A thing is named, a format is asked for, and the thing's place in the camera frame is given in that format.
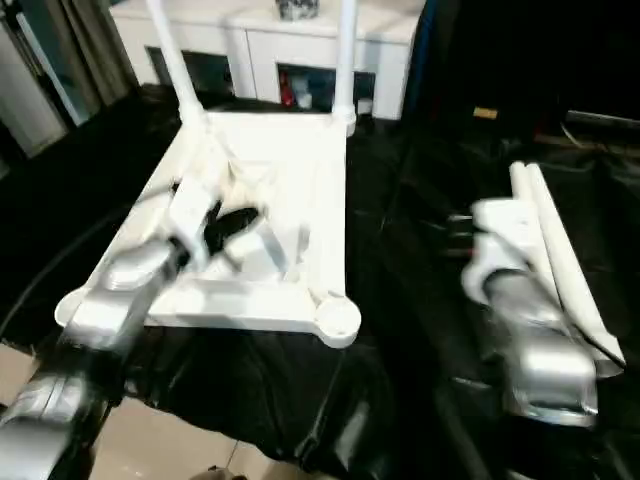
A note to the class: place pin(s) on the small tan label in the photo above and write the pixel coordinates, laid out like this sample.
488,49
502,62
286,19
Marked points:
485,112

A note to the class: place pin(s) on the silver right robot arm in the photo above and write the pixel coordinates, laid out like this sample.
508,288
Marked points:
540,350

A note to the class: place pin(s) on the black work mat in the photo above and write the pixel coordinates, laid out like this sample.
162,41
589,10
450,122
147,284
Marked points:
300,390

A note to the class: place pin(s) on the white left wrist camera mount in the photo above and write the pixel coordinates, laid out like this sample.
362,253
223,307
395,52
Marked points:
189,210

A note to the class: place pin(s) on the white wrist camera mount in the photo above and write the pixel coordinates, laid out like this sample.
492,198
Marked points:
500,235
189,210

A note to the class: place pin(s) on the white plastic table leg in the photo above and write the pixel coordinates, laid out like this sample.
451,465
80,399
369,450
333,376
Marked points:
172,55
560,240
520,185
345,60

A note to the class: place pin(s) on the white cabinet with glass doors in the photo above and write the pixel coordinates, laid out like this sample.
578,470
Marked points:
260,45

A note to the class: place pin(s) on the black flat panel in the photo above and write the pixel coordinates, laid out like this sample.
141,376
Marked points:
602,118

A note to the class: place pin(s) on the white plastic table top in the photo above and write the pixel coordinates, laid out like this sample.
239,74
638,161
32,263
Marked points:
280,165

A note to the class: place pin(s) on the dark metallic object on cabinet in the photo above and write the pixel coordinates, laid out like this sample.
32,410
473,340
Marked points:
297,7

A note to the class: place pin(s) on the grey brown curtain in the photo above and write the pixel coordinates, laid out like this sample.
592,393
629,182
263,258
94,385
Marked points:
95,55

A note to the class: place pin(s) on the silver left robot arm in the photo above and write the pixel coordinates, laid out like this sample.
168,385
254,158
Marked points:
115,290

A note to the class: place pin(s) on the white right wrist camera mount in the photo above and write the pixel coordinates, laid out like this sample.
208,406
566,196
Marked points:
500,235

